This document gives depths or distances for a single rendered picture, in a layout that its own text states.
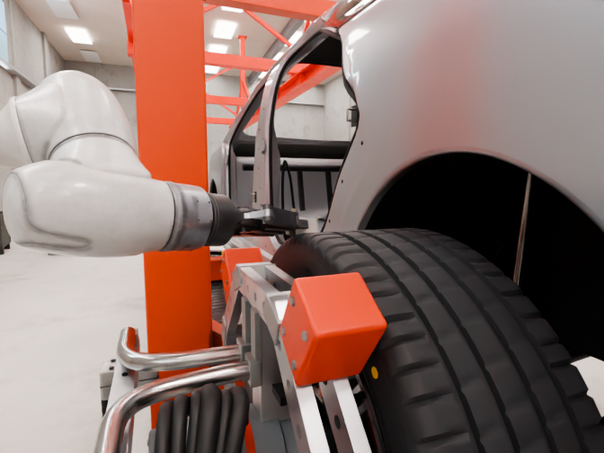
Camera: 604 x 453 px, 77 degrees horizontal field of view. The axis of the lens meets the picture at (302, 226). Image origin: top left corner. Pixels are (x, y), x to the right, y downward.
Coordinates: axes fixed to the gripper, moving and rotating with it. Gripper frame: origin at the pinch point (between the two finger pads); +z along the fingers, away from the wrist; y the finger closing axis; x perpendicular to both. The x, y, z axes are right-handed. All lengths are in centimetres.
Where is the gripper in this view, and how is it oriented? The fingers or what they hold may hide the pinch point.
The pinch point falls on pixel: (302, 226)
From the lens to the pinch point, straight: 66.5
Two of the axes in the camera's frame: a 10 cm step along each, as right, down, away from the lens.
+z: 7.0, 0.5, 7.1
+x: -1.2, -9.8, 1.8
